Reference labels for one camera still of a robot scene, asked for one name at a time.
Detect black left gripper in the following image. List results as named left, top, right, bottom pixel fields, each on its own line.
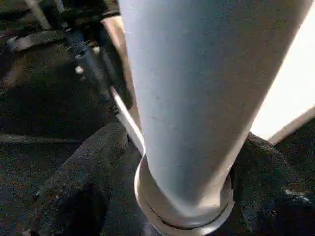
left=5, top=0, right=134, bottom=115

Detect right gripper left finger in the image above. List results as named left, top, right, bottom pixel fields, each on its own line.
left=21, top=122, right=132, bottom=236

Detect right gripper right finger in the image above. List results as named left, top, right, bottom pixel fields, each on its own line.
left=229, top=132, right=315, bottom=236

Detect white plastic table top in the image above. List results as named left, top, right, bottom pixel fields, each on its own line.
left=100, top=15, right=315, bottom=236

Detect white plastic table leg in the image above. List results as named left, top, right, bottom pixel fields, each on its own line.
left=117, top=0, right=315, bottom=218

